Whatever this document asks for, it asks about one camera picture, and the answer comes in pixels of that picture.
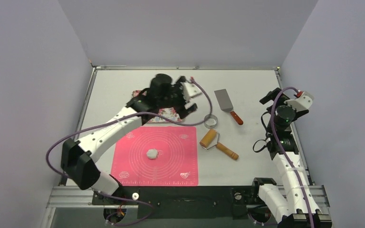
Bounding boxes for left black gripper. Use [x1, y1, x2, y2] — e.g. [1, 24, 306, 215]
[157, 78, 196, 118]

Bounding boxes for wooden dough roller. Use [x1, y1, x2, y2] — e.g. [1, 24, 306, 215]
[199, 129, 239, 161]

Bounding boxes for white dough piece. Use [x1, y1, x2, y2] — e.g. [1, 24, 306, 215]
[146, 149, 163, 160]

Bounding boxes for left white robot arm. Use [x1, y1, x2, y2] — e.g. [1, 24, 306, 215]
[61, 74, 202, 204]

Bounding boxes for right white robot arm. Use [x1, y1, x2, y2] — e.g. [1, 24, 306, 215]
[249, 87, 333, 228]

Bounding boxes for floral tray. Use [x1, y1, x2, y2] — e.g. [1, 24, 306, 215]
[147, 108, 183, 124]

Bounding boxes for pink silicone baking mat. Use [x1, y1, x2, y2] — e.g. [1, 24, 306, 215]
[111, 126, 199, 187]

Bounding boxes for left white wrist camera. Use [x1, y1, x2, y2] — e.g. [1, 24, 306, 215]
[182, 82, 202, 103]

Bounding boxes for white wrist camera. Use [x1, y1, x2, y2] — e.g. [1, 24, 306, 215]
[284, 91, 314, 118]
[182, 82, 202, 103]

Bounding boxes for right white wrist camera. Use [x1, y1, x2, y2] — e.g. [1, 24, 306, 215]
[284, 91, 314, 118]

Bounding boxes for metal spatula wooden handle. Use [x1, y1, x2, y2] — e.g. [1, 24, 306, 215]
[214, 89, 244, 125]

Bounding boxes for metal ring cutter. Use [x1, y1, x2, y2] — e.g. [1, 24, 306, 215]
[203, 114, 218, 129]

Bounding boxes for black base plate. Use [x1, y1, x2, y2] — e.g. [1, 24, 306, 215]
[92, 186, 272, 222]

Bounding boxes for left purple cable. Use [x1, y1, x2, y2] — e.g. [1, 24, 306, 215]
[45, 77, 214, 180]

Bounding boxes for aluminium front rail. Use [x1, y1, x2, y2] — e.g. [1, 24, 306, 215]
[47, 186, 330, 209]

